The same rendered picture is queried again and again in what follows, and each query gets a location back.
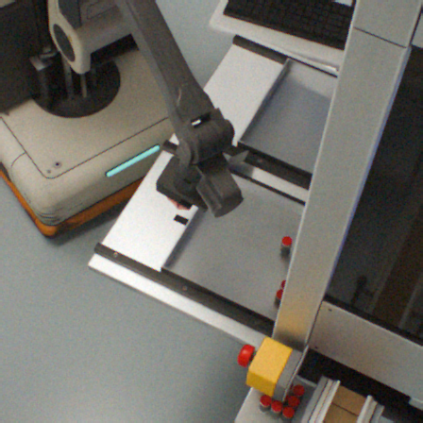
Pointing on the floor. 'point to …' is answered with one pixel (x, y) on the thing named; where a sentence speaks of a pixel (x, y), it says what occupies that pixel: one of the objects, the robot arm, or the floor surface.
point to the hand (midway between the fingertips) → (180, 204)
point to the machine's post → (346, 156)
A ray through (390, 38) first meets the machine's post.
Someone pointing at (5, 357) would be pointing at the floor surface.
